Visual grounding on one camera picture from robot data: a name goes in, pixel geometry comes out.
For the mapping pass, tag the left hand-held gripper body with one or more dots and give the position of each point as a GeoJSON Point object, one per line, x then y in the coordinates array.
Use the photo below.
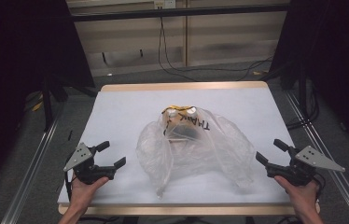
{"type": "Point", "coordinates": [85, 169]}

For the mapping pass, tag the black metal stand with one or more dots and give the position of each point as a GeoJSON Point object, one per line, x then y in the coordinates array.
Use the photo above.
{"type": "Point", "coordinates": [302, 93]}
{"type": "Point", "coordinates": [47, 105]}

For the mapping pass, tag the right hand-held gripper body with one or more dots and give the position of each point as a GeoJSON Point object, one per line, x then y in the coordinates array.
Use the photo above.
{"type": "Point", "coordinates": [300, 169]}

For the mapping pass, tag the white wall socket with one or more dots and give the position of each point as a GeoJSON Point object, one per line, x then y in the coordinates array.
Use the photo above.
{"type": "Point", "coordinates": [164, 3]}

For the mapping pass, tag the white table mat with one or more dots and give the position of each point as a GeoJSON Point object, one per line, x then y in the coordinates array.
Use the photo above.
{"type": "Point", "coordinates": [116, 118]}

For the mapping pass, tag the wooden table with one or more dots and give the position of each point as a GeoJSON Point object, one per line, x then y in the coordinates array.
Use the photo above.
{"type": "Point", "coordinates": [182, 86]}

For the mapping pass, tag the person's left hand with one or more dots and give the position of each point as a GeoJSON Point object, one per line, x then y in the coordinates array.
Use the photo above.
{"type": "Point", "coordinates": [84, 193]}

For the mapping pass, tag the black horizontal bar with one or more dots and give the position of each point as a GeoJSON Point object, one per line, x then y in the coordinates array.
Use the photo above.
{"type": "Point", "coordinates": [178, 12]}

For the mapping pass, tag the clear plastic bag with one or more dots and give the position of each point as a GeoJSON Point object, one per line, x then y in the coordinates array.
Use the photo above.
{"type": "Point", "coordinates": [219, 149]}

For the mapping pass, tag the black curtain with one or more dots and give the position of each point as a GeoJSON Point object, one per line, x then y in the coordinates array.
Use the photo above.
{"type": "Point", "coordinates": [7, 62]}
{"type": "Point", "coordinates": [343, 46]}

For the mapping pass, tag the small black stick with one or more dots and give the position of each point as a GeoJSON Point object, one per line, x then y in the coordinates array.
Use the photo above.
{"type": "Point", "coordinates": [70, 134]}

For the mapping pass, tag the person's right hand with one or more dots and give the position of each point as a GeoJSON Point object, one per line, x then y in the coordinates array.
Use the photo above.
{"type": "Point", "coordinates": [301, 194]}

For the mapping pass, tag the yellow floor tape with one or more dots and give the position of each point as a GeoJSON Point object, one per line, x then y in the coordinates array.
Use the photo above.
{"type": "Point", "coordinates": [37, 106]}

